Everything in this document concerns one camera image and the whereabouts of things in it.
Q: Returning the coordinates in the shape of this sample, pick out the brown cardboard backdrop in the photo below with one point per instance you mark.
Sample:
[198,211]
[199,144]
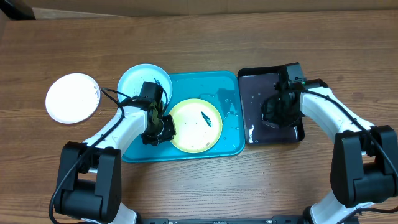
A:
[49,9]

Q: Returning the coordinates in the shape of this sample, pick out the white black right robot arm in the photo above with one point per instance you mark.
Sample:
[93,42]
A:
[364,163]

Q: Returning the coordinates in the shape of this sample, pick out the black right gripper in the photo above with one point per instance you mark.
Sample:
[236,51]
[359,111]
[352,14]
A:
[268,114]

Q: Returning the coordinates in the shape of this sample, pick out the yellow plate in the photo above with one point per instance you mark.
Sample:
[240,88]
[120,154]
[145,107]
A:
[198,125]

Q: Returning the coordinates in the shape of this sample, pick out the light blue plate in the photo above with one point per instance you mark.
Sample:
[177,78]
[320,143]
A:
[130,83]

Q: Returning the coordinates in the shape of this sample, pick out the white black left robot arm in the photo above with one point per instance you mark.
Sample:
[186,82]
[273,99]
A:
[89,175]

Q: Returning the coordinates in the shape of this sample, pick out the teal plastic tray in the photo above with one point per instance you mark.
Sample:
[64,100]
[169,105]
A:
[220,88]

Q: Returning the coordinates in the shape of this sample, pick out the white plate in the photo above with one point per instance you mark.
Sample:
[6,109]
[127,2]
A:
[72,98]

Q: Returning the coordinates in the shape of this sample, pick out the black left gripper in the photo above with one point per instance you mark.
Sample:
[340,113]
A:
[168,134]

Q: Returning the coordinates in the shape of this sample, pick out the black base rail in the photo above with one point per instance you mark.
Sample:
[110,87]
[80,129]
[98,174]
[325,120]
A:
[274,220]

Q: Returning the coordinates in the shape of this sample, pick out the black plastic tray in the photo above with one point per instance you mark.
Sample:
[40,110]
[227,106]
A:
[255,86]

